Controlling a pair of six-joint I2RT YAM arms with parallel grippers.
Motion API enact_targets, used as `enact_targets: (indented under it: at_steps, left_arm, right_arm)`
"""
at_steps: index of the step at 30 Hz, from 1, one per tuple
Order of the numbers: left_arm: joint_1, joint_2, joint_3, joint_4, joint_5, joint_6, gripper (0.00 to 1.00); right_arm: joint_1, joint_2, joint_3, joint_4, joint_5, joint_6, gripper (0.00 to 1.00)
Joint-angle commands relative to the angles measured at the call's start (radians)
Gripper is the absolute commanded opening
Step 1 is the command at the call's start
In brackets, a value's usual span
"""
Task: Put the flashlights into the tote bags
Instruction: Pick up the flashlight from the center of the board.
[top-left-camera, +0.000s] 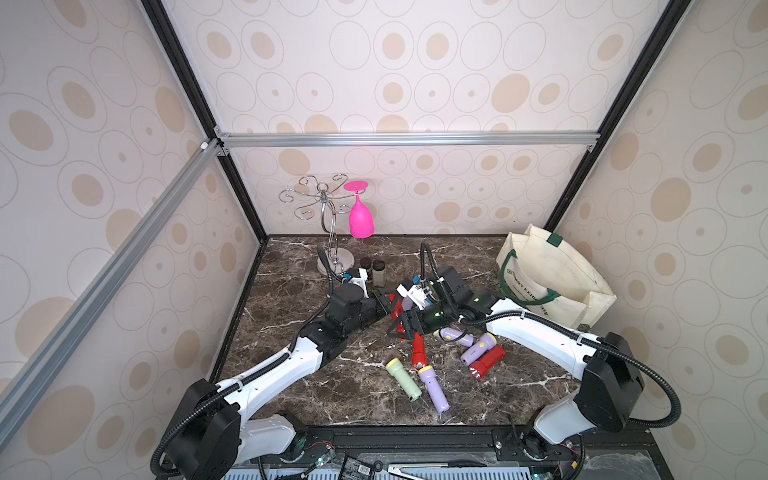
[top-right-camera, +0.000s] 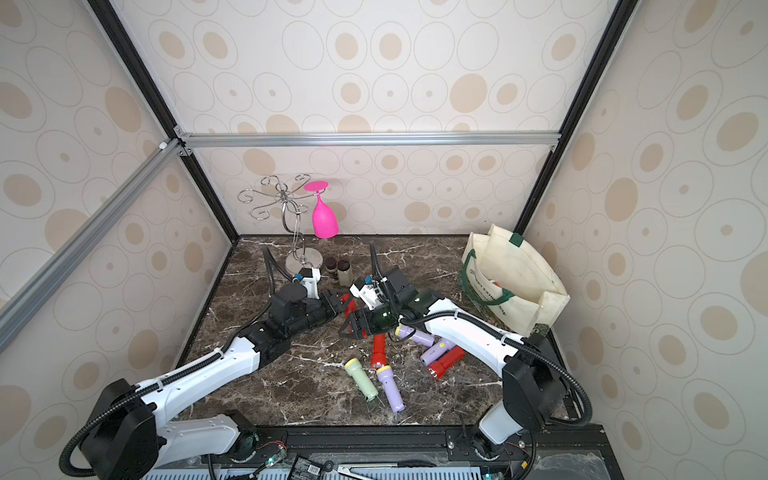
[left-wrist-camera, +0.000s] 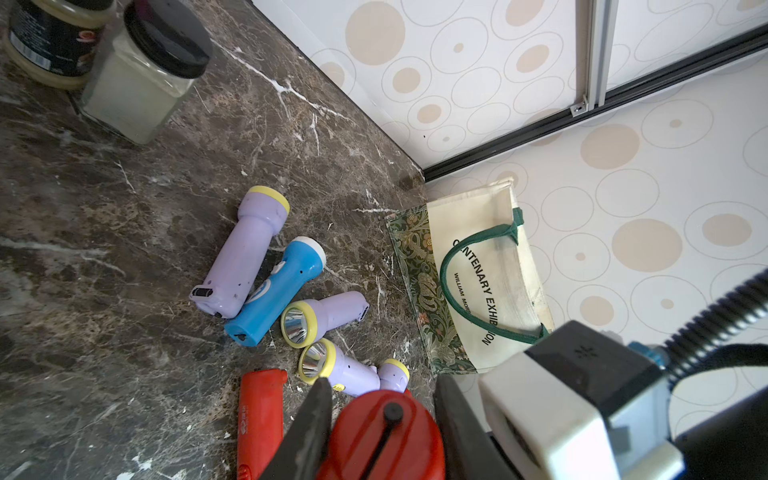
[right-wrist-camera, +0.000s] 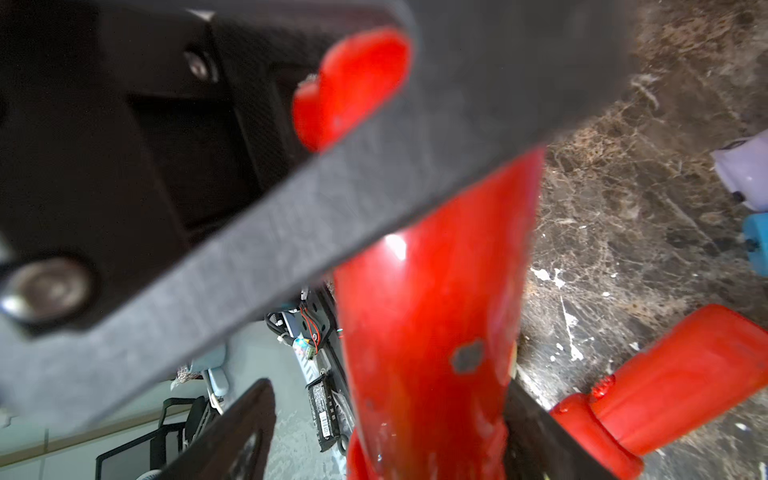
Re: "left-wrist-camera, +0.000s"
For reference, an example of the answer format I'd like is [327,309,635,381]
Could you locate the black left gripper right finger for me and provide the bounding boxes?
[433,374,520,479]

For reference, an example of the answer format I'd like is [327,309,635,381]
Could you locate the purple flashlight back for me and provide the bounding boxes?
[189,186,290,319]

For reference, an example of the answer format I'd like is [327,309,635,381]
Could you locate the purple flashlight lying sideways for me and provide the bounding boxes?
[280,291,369,349]

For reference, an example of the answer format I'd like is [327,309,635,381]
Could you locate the dark lid jar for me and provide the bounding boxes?
[2,0,116,91]

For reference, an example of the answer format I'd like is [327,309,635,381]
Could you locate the cream tote bag green handles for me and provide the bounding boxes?
[387,180,555,375]

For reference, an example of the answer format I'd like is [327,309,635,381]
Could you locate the blue flashlight white rim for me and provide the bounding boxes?
[224,236,327,347]

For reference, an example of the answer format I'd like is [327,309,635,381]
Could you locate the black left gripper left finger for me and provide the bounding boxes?
[260,378,332,480]

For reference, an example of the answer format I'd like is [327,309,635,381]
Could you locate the purple flashlight middle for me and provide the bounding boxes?
[298,338,381,397]

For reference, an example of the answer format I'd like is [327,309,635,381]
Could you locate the square jar black lid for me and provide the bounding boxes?
[80,0,213,144]

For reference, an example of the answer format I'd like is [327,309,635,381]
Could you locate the red flashlight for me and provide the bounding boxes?
[317,390,446,479]
[236,369,288,480]

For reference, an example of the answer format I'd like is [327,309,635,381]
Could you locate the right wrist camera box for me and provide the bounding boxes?
[478,321,685,479]

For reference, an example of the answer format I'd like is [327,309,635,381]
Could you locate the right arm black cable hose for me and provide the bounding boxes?
[662,266,768,385]

